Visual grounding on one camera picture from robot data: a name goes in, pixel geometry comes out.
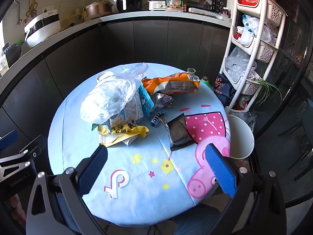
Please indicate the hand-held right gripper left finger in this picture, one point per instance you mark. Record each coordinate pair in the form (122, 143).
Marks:
(94, 170)

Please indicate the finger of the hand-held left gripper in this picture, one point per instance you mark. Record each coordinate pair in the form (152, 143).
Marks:
(9, 139)
(29, 149)

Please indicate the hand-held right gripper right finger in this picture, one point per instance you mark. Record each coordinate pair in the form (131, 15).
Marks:
(220, 170)

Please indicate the white trash bin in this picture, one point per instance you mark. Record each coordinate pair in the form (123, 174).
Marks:
(240, 137)

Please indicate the blue white carton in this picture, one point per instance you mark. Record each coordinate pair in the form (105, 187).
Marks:
(129, 113)

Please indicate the orange snack bag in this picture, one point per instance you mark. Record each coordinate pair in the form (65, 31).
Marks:
(171, 83)

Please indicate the yellow snack wrapper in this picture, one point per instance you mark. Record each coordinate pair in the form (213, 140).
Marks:
(122, 133)

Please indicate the light blue printed tablecloth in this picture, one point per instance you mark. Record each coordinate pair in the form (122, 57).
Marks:
(146, 156)

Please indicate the brown snack wrapper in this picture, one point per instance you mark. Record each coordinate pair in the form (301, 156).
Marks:
(179, 132)

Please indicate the person's right leg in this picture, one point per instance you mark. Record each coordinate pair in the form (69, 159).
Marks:
(195, 220)

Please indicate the clear crumpled floor bag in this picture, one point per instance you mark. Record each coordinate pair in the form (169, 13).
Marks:
(250, 120)

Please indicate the red white plastic bag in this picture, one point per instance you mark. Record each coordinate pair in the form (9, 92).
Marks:
(244, 102)

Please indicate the clear plastic bag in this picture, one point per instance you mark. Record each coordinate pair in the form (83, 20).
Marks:
(107, 98)

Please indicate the glass sliding door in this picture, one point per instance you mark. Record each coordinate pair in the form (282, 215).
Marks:
(281, 127)

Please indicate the navy shopping bag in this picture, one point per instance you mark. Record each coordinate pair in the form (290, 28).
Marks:
(223, 90)

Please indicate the small blue candy wrapper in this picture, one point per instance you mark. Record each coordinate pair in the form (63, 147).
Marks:
(156, 119)

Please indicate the black ribbed pot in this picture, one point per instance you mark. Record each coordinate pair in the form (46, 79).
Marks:
(13, 53)

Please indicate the green bottle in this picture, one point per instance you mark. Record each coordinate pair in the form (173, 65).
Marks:
(205, 82)

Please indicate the silver foil snack wrapper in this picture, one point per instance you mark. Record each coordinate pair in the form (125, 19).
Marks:
(162, 100)

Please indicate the white paper cup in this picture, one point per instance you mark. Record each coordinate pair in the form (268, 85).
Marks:
(104, 76)

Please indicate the green leafy plant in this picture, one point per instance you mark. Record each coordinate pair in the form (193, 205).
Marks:
(265, 87)

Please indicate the metal-top drink can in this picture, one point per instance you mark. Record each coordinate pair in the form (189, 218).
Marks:
(191, 71)

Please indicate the clear plastic bags bundle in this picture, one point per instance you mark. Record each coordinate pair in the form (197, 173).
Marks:
(238, 61)

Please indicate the white rice cooker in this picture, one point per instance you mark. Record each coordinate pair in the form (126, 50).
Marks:
(41, 28)

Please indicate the crumpled white plastic bag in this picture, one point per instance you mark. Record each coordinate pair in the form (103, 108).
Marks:
(244, 38)

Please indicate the dark kitchen counter cabinet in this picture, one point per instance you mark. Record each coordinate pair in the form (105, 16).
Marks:
(146, 41)

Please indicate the white blue plastic bag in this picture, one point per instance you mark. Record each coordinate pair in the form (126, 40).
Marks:
(250, 24)

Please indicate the metal cooking pot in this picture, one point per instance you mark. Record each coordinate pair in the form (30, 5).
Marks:
(97, 9)

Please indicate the small dark bottles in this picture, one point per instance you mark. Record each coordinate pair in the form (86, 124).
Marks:
(225, 12)

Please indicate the long white wrap box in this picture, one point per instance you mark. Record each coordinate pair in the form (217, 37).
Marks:
(203, 12)

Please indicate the white storage rack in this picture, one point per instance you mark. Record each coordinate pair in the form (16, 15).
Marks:
(276, 12)

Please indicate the white wall socket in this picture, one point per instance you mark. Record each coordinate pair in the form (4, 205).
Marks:
(47, 9)

